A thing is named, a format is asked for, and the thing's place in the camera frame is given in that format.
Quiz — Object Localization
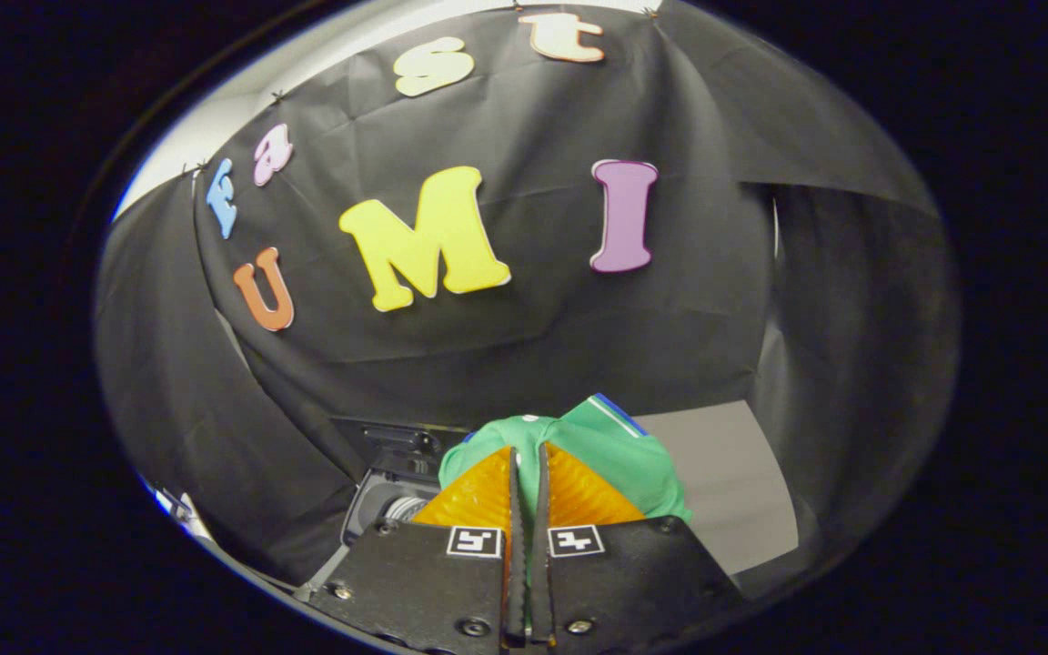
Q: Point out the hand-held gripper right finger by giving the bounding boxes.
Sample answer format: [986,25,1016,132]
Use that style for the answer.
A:
[529,443,748,649]

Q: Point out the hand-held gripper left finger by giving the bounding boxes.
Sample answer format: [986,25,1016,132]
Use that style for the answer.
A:
[295,446,525,651]

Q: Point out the dark grey washing machine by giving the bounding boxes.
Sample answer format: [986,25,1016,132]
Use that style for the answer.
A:
[292,417,470,601]

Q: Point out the green polo shirt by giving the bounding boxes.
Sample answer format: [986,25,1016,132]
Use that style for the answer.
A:
[438,393,693,524]

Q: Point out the grey metal cabinet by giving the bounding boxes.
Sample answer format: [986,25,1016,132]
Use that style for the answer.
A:
[633,400,800,574]

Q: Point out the black backdrop cloth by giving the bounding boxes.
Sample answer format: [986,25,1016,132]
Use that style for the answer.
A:
[92,0,962,592]

